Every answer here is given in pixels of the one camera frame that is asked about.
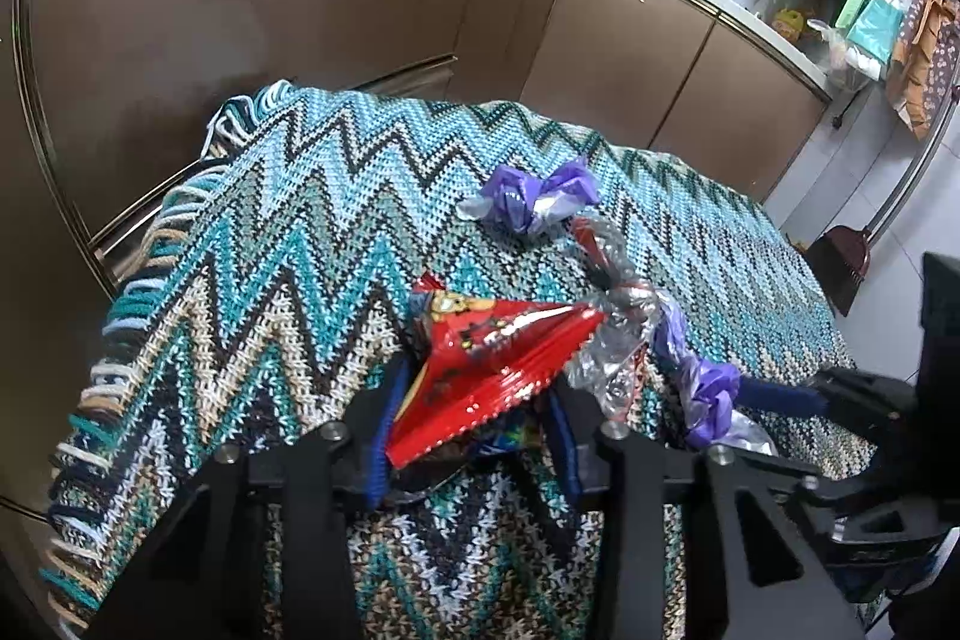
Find zigzag knitted blanket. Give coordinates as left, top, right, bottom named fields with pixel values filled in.
left=41, top=80, right=854, bottom=638

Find orange patterned hanging cloth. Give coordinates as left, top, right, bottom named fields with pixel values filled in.
left=885, top=0, right=958, bottom=140

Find purple plastic wrapper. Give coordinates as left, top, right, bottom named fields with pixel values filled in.
left=455, top=158, right=601, bottom=237

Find teal hanging bag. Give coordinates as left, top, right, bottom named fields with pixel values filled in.
left=846, top=0, right=905, bottom=67

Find yellow bottle on counter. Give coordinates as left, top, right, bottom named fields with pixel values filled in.
left=771, top=8, right=805, bottom=44

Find clear red plastic bag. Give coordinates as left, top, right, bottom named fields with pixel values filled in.
left=565, top=216, right=664, bottom=422

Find maroon broom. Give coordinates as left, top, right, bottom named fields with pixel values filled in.
left=802, top=84, right=960, bottom=319

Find brown kitchen cabinets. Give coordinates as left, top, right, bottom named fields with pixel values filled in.
left=0, top=0, right=832, bottom=536

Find red snack packet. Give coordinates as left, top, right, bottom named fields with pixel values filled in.
left=386, top=273, right=605, bottom=470

